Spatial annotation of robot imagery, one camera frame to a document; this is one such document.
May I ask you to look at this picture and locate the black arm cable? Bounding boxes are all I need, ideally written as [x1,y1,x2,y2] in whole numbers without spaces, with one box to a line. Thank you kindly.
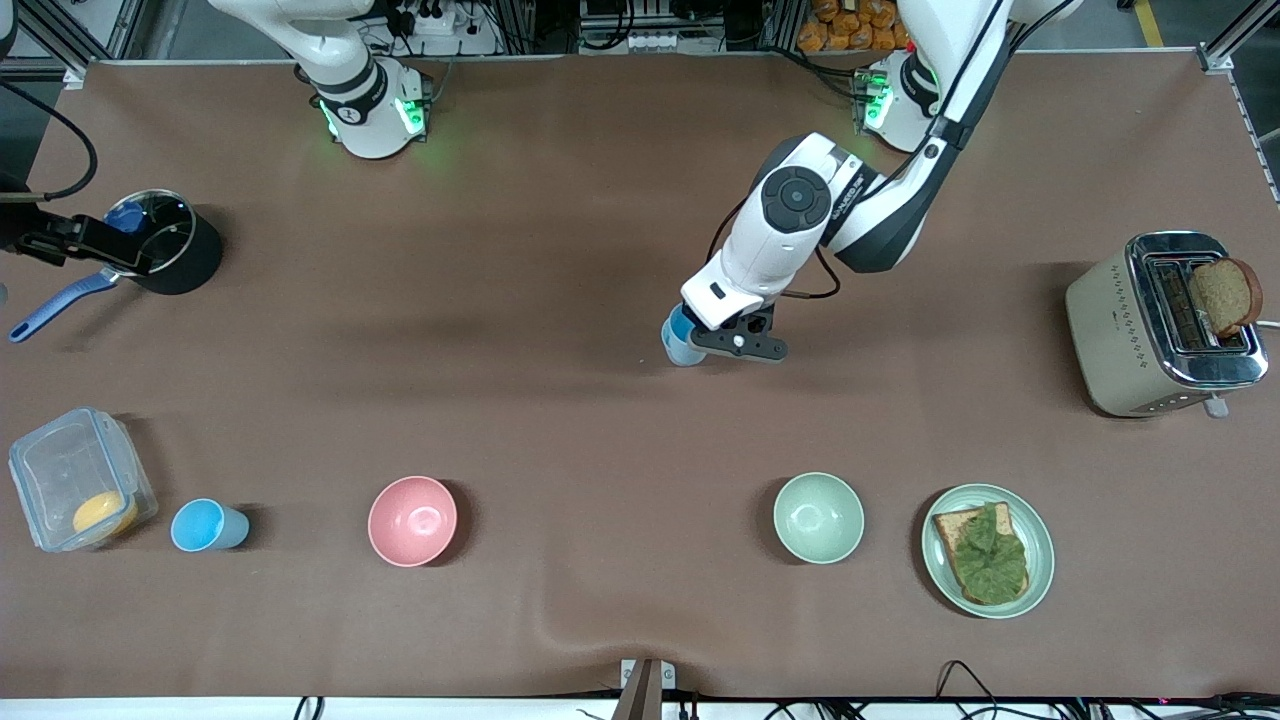
[706,195,843,301]
[0,82,99,201]

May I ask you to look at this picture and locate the pale green plate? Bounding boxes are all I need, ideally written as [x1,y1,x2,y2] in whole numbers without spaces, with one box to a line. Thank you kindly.
[921,484,1056,620]

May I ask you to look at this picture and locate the orange snack bags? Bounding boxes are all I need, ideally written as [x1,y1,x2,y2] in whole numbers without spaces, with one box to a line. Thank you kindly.
[797,0,921,53]

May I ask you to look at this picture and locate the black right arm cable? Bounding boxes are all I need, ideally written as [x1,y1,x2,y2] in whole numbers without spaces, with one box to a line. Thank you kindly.
[0,82,99,201]

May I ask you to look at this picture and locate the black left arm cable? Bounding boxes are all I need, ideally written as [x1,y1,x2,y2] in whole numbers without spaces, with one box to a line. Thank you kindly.
[706,195,843,301]

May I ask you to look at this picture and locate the aluminium frame profile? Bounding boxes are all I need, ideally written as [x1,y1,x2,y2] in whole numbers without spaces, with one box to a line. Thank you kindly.
[1198,0,1280,73]

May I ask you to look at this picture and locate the metal table bracket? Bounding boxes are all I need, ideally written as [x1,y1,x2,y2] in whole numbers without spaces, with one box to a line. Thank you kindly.
[620,658,677,720]

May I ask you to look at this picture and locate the brown bread slice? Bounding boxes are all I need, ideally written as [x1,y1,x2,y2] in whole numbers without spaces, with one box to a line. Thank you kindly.
[933,502,1031,607]

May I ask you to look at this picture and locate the brown toast slice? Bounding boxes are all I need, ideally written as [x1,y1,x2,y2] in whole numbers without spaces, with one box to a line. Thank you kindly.
[1188,257,1265,339]

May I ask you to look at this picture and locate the pale green bowl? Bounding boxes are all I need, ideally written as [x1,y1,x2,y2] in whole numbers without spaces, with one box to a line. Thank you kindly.
[773,472,866,566]

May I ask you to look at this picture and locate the green lettuce leaf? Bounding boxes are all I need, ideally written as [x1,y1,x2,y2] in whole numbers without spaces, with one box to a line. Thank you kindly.
[950,503,1029,604]

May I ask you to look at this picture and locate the black looped floor cable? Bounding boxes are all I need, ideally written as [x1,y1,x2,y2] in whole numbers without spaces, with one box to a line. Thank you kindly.
[935,660,1003,720]

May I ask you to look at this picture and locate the black pot blue handle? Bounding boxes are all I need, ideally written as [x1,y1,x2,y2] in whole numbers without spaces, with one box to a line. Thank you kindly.
[9,189,224,345]

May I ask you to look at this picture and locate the clear plastic food container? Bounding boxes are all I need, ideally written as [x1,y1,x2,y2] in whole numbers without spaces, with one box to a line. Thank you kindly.
[8,406,159,553]

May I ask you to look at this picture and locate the beige chrome toaster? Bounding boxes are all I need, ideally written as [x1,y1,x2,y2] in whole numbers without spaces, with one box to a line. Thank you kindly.
[1065,231,1271,419]

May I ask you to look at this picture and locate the glass lid blue knob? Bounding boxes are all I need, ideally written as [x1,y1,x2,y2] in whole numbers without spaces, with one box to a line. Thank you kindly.
[100,190,196,278]

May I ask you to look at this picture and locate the pink bowl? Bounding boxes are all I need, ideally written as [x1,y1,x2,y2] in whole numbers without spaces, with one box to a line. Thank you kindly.
[367,476,459,568]

